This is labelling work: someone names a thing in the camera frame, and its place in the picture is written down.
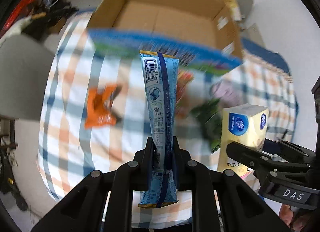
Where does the open cardboard box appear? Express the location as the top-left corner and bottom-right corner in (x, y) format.
(87, 0), (242, 75)

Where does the red plastic bag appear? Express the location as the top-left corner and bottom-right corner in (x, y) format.
(2, 0), (35, 30)

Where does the plaid quilt table cover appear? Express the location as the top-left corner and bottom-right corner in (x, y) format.
(37, 14), (298, 201)

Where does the yellow tissue pack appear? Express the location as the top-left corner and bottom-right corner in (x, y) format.
(217, 104), (269, 177)

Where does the orange printed snack bag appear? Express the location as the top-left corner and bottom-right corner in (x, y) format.
(223, 0), (242, 22)

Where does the white goose plush toy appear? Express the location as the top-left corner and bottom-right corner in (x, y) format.
(1, 12), (47, 41)

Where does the person's right hand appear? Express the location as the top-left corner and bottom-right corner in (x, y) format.
(279, 204), (311, 231)

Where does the leaning beige board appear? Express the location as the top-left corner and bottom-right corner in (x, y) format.
(246, 23), (266, 48)

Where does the red snack packet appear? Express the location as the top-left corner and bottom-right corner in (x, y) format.
(175, 69), (194, 119)

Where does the purple knit cloth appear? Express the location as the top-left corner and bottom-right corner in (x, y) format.
(210, 80), (244, 108)

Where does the orange snack packet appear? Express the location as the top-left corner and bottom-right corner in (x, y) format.
(84, 84), (122, 129)

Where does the long blue snack packet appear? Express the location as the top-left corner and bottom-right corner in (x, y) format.
(139, 50), (178, 209)

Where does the green snack packet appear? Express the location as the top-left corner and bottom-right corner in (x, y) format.
(190, 99), (222, 153)

